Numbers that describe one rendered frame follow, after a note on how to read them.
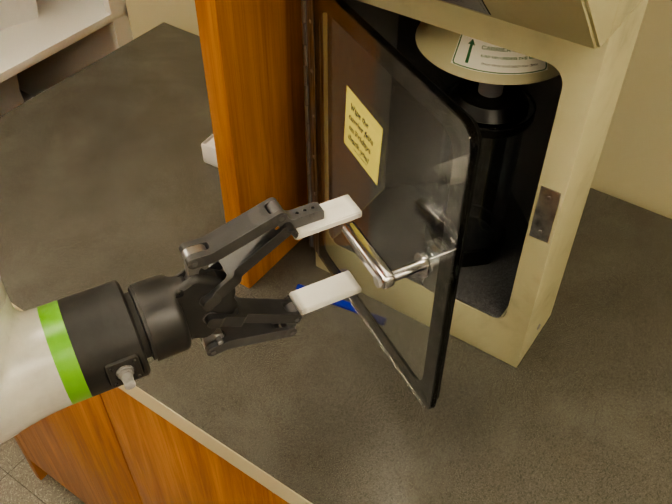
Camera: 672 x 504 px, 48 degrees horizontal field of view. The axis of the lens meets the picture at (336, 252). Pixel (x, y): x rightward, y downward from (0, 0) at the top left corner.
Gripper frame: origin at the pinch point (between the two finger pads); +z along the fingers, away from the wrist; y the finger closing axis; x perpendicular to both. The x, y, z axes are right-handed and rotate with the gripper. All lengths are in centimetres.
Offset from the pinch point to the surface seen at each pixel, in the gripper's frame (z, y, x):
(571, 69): 22.0, 16.6, -4.1
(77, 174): -19, -25, 59
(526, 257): 21.8, -7.4, -4.1
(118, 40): 2, -34, 115
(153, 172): -7, -26, 54
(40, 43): -15, -27, 109
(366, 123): 7.1, 8.9, 6.9
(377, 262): 2.7, 0.5, -3.7
